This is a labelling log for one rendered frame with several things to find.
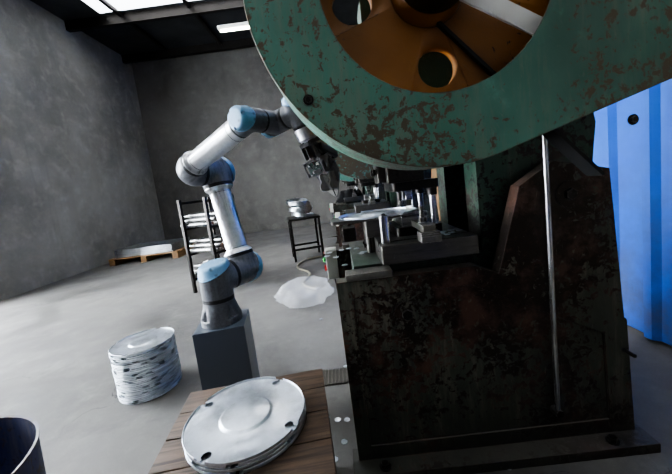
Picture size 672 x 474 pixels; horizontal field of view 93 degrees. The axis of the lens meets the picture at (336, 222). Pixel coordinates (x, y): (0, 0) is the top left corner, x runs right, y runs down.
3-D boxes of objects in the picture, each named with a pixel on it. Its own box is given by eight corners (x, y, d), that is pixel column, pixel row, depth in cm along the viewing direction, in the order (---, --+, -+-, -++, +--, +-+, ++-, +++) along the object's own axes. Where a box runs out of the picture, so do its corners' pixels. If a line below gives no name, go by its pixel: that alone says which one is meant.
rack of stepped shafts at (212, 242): (224, 293, 312) (208, 196, 301) (188, 293, 328) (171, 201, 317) (250, 279, 352) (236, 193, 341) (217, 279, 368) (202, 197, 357)
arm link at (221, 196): (223, 291, 130) (184, 161, 129) (250, 279, 143) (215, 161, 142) (242, 287, 123) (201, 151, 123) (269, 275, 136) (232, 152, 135)
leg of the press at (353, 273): (355, 487, 97) (315, 191, 87) (353, 455, 109) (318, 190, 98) (661, 453, 96) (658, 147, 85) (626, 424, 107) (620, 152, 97)
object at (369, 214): (326, 219, 127) (326, 217, 127) (387, 208, 139) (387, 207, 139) (362, 221, 101) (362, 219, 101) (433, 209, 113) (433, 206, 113)
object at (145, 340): (94, 360, 150) (94, 358, 150) (132, 332, 178) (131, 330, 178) (156, 352, 150) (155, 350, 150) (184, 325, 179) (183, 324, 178)
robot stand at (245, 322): (213, 450, 119) (191, 335, 113) (222, 416, 136) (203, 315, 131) (262, 438, 121) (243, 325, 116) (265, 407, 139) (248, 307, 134)
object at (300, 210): (294, 262, 405) (285, 200, 395) (292, 255, 449) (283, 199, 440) (325, 257, 412) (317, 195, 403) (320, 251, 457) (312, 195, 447)
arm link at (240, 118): (157, 164, 120) (235, 92, 94) (184, 164, 130) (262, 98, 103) (168, 193, 120) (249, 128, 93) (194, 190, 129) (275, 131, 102)
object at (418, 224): (422, 243, 96) (419, 209, 95) (409, 234, 112) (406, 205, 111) (442, 241, 96) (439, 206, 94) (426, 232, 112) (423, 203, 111)
